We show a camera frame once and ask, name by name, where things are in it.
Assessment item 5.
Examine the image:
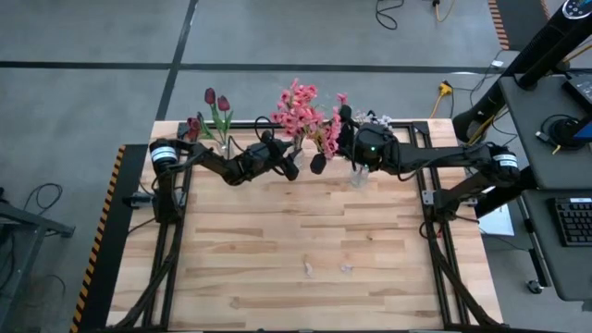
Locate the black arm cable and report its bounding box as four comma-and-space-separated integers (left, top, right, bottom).
395, 161, 434, 182
253, 115, 278, 152

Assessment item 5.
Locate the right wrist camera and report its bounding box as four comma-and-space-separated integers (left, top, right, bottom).
359, 124, 393, 153

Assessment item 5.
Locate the tall slender glass vase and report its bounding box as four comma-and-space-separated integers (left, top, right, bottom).
289, 137, 307, 168

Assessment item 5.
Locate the diamond-pattern glass vase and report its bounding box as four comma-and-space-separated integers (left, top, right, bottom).
216, 138, 235, 159

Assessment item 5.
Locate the black desk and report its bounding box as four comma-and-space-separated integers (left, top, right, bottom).
498, 73, 592, 312

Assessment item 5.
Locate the ribbed glass bottle vase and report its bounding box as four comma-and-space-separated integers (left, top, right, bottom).
350, 164, 371, 189

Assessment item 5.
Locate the white paper sheet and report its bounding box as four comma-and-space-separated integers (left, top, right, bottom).
477, 204, 516, 238

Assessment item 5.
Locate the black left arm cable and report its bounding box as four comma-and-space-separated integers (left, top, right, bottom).
253, 115, 278, 152

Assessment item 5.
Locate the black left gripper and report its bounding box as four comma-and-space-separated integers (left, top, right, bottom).
238, 129, 301, 182

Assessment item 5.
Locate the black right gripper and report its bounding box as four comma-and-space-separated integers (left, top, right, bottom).
309, 104, 401, 176

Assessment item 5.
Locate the black tower fan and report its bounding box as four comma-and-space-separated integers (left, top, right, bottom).
451, 0, 592, 143

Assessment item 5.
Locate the black yellow hazard tape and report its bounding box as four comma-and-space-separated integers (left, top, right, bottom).
68, 144, 127, 333

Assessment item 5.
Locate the grey metal cart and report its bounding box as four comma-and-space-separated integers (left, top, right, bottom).
0, 187, 78, 333

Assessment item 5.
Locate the black aluminium table frame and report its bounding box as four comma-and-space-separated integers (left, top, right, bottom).
108, 118, 503, 333

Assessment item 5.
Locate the black cable coil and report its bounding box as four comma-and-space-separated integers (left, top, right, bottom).
538, 114, 589, 152

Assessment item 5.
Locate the black mat orange striped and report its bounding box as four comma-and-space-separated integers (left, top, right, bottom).
487, 0, 563, 52

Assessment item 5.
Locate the black keyboard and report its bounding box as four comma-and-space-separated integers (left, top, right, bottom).
548, 197, 592, 248

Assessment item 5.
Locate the pink flower bunch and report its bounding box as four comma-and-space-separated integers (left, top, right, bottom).
310, 110, 344, 161
269, 99, 306, 140
280, 77, 349, 122

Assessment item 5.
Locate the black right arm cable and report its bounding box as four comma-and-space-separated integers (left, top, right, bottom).
395, 161, 434, 182

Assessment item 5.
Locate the yellow power cable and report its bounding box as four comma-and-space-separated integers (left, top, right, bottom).
428, 80, 455, 120

